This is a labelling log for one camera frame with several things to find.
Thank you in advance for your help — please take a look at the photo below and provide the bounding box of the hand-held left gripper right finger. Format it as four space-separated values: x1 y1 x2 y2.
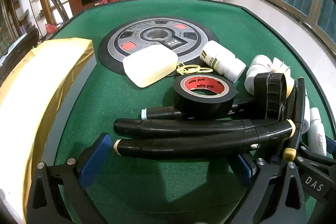
228 154 306 224

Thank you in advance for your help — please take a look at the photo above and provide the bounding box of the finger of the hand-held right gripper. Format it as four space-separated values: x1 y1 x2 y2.
296 136 336 180

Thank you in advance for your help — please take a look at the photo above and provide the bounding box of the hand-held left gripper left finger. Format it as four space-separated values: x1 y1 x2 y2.
26 132 113 224

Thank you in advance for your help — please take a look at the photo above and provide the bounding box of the white spray bottle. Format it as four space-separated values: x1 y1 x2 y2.
307 107 327 156

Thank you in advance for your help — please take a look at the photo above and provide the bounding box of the slim white bottle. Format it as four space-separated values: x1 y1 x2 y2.
301 89 311 134

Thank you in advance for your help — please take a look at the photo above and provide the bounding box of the thin black pen yellow end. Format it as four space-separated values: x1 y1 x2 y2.
283 77 306 161

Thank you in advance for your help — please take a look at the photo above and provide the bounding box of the black marker light blue end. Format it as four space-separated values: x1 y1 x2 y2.
141 101 254 121

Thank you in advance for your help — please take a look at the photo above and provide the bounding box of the cream tape roll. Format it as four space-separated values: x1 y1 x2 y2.
278 73 296 98

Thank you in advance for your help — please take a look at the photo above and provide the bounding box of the white foam box yellow tape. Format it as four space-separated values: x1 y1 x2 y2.
0 38 95 224

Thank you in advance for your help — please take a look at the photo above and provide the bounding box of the black electrical tape roll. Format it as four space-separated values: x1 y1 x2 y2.
173 75 235 117

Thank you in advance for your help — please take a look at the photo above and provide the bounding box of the plain white medicine bottle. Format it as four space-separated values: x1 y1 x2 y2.
222 52 247 83

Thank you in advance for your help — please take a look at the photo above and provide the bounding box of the white medicine bottle red label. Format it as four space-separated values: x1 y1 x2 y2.
244 55 273 97

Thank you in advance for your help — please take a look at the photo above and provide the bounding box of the white plastic case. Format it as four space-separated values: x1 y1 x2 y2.
123 45 179 88

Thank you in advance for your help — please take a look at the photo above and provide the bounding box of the yellow rubber band bundle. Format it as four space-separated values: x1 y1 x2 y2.
176 63 214 75

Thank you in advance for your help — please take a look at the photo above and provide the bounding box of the white medicine bottle green label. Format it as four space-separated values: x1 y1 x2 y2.
200 41 235 75

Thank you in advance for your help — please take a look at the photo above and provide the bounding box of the round grey table centre panel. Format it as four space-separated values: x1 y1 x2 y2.
99 18 219 76

